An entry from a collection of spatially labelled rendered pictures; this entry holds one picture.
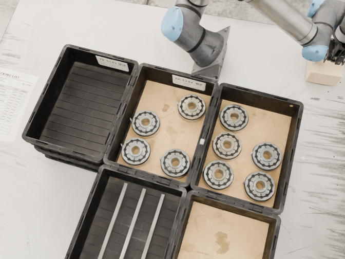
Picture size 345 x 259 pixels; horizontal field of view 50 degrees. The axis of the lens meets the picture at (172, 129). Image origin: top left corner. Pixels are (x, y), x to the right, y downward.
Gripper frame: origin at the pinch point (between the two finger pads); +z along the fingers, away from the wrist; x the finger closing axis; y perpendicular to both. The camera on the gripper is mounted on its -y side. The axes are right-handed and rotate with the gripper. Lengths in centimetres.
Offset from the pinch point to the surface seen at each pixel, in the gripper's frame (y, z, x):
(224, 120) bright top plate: 38, -9, -36
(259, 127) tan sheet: 37.0, -6.0, -23.2
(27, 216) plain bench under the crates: 84, 7, -102
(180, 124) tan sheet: 42, -6, -52
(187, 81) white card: 27, -13, -52
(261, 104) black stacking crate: 29.3, -9.6, -24.2
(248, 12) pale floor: -81, 77, -31
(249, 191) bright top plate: 62, -9, -24
